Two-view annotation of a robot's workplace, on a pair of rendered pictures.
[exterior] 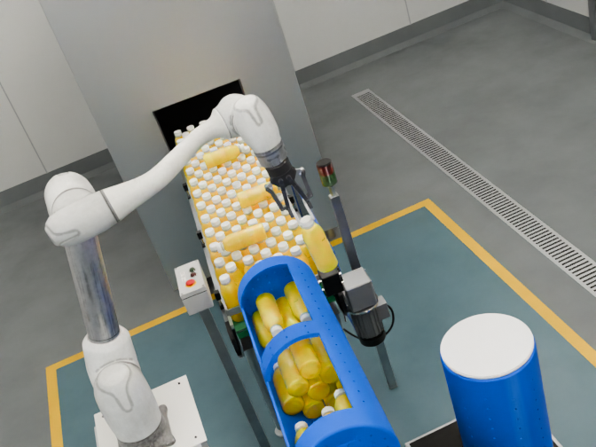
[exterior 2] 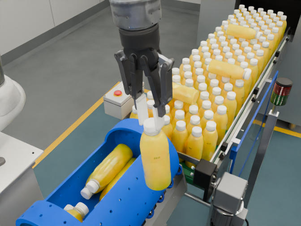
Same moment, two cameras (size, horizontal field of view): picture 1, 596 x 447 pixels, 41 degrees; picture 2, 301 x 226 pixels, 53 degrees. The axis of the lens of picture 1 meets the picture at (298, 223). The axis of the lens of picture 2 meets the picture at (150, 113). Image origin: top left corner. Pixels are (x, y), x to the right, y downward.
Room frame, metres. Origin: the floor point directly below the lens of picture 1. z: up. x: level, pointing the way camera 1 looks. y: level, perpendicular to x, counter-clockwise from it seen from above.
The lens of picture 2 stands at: (1.70, -0.33, 1.90)
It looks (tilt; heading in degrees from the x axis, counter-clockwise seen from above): 39 degrees down; 35
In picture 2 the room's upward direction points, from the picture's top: straight up
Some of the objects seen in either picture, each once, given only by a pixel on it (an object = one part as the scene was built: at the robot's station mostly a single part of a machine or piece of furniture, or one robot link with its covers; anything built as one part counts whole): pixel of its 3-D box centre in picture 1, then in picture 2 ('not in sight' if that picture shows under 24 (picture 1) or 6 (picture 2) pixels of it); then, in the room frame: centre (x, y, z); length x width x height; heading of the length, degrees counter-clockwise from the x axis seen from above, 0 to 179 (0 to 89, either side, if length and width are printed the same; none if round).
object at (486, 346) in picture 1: (486, 344); not in sight; (1.79, -0.42, 1.03); 0.28 x 0.28 x 0.01
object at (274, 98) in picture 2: (328, 177); (279, 96); (2.82, -0.17, 1.18); 0.06 x 0.06 x 0.05
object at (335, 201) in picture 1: (365, 298); (247, 193); (2.82, -0.17, 0.55); 0.04 x 0.04 x 1.10; 5
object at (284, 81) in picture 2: (328, 178); (279, 97); (2.82, -0.17, 1.18); 0.06 x 0.06 x 0.16
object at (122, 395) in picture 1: (124, 396); not in sight; (1.94, 0.68, 1.18); 0.18 x 0.16 x 0.22; 15
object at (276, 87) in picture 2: (325, 168); (282, 87); (2.82, -0.17, 1.23); 0.06 x 0.06 x 0.04
